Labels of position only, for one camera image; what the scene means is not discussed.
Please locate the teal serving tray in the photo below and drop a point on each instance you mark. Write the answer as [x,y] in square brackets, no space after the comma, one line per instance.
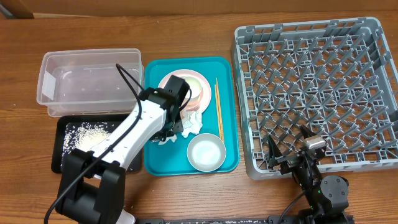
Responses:
[171,158]

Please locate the left wooden chopstick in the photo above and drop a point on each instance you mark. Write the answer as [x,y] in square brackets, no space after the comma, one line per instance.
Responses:
[218,118]

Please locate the small pink plate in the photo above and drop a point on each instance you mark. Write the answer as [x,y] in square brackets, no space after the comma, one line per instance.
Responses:
[189,104]

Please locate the grey bowl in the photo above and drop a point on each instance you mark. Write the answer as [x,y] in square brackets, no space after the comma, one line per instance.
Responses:
[206,152]

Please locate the clear plastic bin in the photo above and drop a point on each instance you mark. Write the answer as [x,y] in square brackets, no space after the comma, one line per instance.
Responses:
[91,81]

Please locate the large pink plate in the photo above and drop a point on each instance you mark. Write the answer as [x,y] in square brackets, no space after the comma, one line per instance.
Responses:
[182,73]

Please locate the grey dishwasher rack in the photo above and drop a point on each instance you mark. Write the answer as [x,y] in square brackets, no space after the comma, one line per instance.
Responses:
[337,77]

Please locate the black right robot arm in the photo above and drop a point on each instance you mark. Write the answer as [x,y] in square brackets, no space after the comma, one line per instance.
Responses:
[327,196]

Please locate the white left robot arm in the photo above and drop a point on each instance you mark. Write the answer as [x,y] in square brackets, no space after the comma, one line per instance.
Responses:
[93,182]

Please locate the black plastic tray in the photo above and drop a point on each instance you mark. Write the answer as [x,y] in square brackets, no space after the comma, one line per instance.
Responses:
[113,120]

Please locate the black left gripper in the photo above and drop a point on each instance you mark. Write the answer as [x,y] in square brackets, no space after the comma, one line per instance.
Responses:
[177,128]

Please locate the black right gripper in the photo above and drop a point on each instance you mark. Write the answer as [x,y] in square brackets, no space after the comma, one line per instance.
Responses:
[290,158]

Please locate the rice pile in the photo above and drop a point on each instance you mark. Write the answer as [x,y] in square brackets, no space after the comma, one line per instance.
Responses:
[84,135]

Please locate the cream cup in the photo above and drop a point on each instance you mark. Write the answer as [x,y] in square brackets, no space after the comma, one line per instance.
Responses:
[195,87]

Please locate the white napkin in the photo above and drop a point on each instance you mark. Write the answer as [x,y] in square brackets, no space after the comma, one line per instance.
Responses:
[167,139]
[192,122]

